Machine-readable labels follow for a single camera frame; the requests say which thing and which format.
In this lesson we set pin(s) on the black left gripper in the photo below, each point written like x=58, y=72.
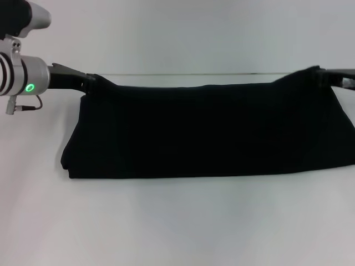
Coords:
x=66, y=80

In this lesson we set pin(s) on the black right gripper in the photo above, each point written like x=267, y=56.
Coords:
x=339, y=76

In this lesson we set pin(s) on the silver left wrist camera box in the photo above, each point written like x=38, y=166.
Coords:
x=22, y=16

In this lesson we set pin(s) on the black shirt with FREE print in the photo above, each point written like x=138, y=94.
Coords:
x=194, y=124

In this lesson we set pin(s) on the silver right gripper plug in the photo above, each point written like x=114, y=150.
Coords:
x=349, y=83

